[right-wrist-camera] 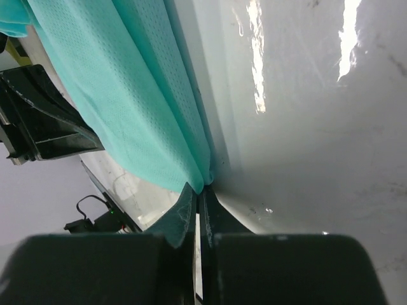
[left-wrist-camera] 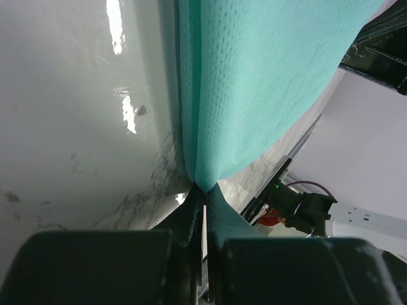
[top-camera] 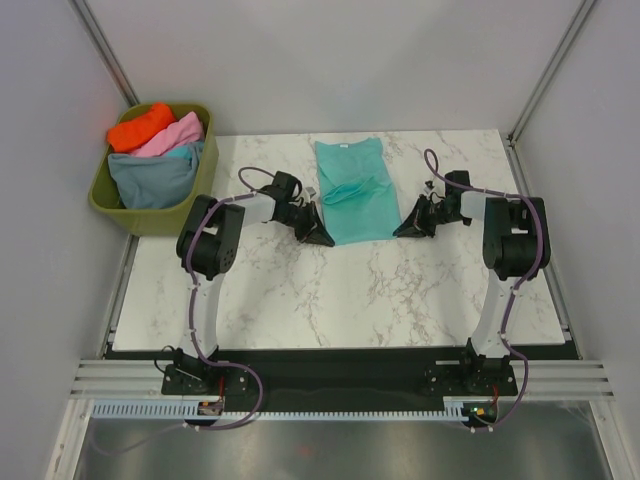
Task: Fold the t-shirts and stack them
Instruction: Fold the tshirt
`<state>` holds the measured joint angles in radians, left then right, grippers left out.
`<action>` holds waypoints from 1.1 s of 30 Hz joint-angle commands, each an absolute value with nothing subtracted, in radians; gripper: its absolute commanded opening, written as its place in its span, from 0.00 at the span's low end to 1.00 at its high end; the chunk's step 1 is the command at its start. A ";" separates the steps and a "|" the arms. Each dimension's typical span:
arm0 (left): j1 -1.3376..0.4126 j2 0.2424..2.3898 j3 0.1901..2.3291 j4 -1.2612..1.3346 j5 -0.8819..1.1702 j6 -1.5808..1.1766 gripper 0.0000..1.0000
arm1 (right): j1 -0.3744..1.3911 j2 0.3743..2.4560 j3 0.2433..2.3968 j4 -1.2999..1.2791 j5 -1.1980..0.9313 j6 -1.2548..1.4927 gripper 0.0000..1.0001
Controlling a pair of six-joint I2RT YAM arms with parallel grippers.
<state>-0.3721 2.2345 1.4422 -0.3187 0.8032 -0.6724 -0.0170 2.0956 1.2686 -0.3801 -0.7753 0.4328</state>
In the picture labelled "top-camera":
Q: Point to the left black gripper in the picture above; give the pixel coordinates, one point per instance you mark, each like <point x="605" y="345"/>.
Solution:
<point x="310" y="234"/>

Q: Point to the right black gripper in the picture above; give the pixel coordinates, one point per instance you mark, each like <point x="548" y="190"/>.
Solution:
<point x="415" y="225"/>

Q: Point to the teal t shirt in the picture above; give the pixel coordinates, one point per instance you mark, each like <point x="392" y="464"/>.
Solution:
<point x="358" y="197"/>

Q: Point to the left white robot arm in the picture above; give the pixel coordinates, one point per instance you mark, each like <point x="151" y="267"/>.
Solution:
<point x="207" y="248"/>

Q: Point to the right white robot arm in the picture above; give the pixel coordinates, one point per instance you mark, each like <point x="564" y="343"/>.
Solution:
<point x="514" y="250"/>

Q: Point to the light blue t shirt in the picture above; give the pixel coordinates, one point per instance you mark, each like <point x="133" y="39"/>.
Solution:
<point x="190" y="152"/>

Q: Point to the pink t shirt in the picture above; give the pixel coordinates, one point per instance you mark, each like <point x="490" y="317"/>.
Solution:
<point x="186" y="130"/>

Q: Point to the olive green plastic bin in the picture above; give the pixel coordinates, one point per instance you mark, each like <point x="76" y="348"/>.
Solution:
<point x="104" y="197"/>

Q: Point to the grey blue t shirt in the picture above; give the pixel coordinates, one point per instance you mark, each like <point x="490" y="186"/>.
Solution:
<point x="153" y="182"/>

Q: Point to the orange t shirt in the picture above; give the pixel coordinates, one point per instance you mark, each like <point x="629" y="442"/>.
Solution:
<point x="132" y="134"/>

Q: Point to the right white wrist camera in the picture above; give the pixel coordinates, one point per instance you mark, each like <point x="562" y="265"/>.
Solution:
<point x="429" y="188"/>

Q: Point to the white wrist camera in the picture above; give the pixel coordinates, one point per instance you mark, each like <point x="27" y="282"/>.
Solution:
<point x="309" y="192"/>
<point x="429" y="188"/>

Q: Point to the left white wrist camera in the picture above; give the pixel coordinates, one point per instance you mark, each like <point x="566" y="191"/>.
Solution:
<point x="309" y="192"/>

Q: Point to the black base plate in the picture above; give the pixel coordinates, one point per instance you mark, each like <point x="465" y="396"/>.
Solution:
<point x="354" y="380"/>

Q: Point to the white slotted cable duct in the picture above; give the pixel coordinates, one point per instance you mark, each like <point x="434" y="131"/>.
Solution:
<point x="210" y="408"/>

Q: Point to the aluminium extrusion rail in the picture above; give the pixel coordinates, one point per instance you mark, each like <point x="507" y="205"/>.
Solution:
<point x="116" y="379"/>

